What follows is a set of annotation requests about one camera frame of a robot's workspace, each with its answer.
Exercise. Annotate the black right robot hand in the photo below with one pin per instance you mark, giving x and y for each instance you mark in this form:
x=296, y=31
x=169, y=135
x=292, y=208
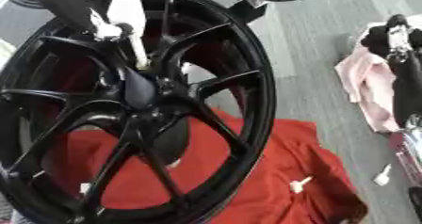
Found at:
x=407, y=83

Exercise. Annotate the black spoked wheel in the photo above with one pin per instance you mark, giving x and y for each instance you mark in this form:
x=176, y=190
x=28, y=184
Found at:
x=138, y=91

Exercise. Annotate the pink cloth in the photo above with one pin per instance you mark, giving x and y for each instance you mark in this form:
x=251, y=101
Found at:
x=369, y=83

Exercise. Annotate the black angular block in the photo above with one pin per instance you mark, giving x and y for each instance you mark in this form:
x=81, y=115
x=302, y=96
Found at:
x=248, y=9

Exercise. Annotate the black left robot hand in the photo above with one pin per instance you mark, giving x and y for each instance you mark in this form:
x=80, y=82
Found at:
x=66, y=2

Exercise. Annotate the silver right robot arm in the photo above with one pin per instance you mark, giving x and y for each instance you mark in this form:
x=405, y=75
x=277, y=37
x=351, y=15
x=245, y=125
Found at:
x=411, y=152

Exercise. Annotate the white pin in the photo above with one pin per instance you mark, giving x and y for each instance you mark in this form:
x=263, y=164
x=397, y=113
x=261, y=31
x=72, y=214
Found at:
x=175, y=163
x=299, y=184
x=127, y=12
x=85, y=187
x=382, y=176

